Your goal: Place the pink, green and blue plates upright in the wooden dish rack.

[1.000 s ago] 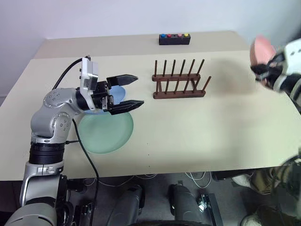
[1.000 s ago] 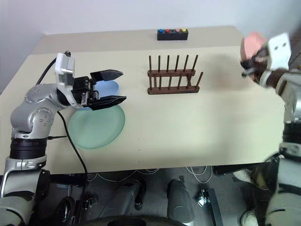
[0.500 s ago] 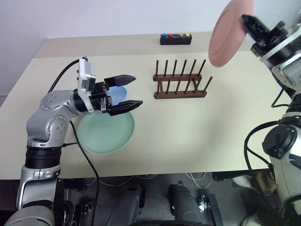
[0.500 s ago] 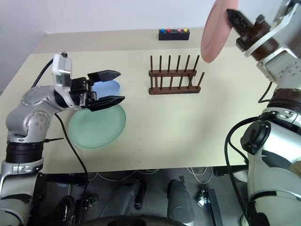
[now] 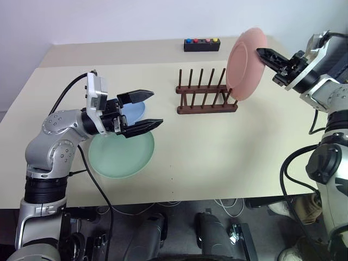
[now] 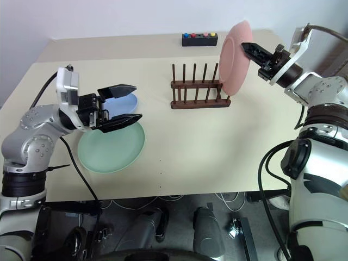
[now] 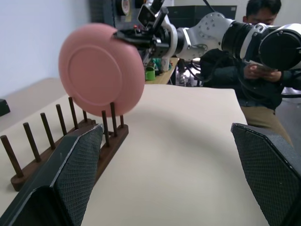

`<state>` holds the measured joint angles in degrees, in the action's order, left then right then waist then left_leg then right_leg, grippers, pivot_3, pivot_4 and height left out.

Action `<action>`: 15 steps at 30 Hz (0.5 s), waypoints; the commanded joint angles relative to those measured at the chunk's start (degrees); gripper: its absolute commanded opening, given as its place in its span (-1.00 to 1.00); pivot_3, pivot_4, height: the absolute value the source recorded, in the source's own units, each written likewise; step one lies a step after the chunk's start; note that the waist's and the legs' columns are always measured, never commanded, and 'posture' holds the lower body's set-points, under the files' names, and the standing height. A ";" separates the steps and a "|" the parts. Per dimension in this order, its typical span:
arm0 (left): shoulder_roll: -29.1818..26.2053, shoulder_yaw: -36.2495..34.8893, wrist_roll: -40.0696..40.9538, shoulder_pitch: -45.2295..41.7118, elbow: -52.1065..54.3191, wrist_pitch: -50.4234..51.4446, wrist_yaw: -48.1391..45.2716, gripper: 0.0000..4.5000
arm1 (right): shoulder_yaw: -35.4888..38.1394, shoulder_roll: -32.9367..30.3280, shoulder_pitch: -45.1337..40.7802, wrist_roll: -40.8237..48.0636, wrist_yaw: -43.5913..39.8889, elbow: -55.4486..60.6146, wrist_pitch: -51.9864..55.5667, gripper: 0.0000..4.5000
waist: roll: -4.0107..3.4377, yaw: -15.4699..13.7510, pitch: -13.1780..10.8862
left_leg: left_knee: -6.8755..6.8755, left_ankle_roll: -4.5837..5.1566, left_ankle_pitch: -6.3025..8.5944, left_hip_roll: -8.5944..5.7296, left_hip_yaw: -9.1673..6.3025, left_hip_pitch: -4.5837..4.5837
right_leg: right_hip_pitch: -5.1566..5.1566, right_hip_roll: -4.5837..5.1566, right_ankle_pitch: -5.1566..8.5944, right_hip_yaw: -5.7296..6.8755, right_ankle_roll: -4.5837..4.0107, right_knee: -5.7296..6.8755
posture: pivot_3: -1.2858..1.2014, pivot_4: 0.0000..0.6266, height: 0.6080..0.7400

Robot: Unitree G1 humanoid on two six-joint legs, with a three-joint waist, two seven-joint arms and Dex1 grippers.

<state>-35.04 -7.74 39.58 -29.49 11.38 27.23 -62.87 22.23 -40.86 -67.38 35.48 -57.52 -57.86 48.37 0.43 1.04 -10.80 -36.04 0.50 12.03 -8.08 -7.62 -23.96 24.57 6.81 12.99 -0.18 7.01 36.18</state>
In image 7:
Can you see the dark wooden dish rack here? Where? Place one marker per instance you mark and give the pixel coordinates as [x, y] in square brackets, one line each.
[108, 148]

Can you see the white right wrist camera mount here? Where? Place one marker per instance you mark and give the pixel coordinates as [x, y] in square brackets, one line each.
[174, 40]

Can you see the white phone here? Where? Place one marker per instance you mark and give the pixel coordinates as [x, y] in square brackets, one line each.
[259, 66]

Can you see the person's left hand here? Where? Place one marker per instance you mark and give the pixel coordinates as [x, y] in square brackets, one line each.
[272, 75]

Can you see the black stacked cases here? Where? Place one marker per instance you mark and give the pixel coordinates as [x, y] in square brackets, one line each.
[188, 14]

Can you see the wooden background table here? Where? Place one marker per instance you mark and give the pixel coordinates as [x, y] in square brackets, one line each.
[164, 76]

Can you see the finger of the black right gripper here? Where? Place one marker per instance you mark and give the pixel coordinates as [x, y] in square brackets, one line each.
[131, 39]
[145, 47]

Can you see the pink plate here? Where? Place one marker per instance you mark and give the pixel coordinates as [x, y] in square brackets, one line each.
[94, 70]

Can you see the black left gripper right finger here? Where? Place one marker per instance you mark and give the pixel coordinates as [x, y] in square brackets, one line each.
[270, 176]

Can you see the person in black jacket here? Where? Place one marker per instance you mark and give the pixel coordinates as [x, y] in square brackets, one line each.
[258, 94]

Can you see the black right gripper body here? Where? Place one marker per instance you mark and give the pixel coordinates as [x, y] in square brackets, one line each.
[156, 40]

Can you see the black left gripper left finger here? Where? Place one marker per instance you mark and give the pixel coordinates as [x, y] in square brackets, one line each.
[70, 176]

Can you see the person's right hand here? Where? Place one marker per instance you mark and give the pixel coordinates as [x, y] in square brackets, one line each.
[252, 70]

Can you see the black box with coloured buttons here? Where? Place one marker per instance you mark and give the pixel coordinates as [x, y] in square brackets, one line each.
[3, 107]

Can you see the tape roll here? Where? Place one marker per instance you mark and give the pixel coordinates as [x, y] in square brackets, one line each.
[125, 5]

